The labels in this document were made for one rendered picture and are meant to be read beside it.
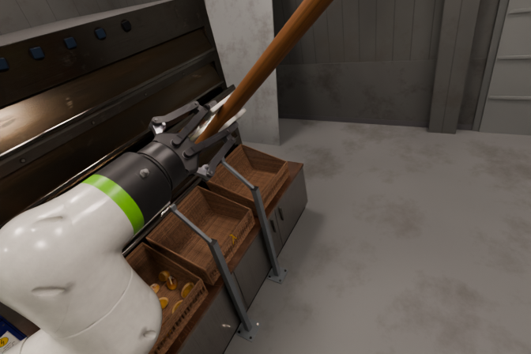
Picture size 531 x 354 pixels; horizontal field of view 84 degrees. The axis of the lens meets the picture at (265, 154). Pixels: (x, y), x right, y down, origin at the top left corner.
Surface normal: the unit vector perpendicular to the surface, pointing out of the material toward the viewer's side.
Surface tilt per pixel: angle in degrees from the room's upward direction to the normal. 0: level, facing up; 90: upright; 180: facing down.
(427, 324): 0
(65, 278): 87
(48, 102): 70
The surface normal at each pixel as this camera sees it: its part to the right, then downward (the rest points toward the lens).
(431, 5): -0.47, 0.55
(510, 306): -0.18, -0.83
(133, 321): 0.84, -0.13
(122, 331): 0.70, 0.02
